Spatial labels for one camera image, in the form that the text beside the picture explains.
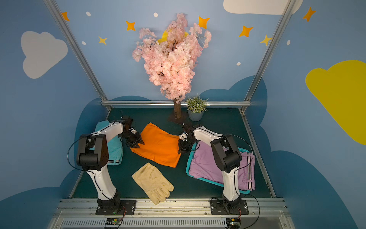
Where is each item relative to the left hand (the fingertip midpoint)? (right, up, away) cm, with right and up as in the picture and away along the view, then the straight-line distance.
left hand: (141, 142), depth 97 cm
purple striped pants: (+41, -11, -14) cm, 45 cm away
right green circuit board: (+55, -38, -24) cm, 71 cm away
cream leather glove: (+14, -23, -16) cm, 32 cm away
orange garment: (+13, -2, -1) cm, 13 cm away
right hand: (+28, -5, -4) cm, 28 cm away
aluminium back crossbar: (+18, +30, +15) cm, 38 cm away
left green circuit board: (-7, -37, -25) cm, 45 cm away
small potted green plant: (+38, +26, +4) cm, 46 cm away
